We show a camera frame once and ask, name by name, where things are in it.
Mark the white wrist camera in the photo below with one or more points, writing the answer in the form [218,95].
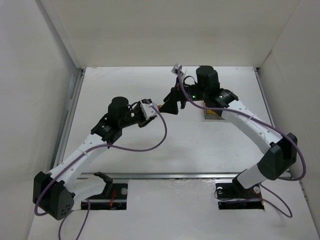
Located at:
[148,108]
[178,71]

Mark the grey transparent container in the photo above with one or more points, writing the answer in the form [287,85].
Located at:
[212,104]

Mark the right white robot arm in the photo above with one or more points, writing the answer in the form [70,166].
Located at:
[279,149]

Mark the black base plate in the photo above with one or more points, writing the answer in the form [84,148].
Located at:
[229,199]
[115,200]

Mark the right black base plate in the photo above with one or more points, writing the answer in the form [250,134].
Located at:
[229,199]

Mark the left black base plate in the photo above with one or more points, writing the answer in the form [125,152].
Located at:
[115,200]

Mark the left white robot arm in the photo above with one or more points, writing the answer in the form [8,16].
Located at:
[58,192]

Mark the aluminium rail front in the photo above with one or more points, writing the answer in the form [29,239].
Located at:
[194,175]

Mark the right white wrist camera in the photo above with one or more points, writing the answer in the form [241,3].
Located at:
[178,71]

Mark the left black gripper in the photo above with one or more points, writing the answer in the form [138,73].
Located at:
[143,120]

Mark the yellow curved lego brick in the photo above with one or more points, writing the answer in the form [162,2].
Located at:
[211,113]

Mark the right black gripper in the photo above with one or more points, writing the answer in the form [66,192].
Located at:
[178,100]

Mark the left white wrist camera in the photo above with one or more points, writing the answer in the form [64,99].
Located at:
[148,108]

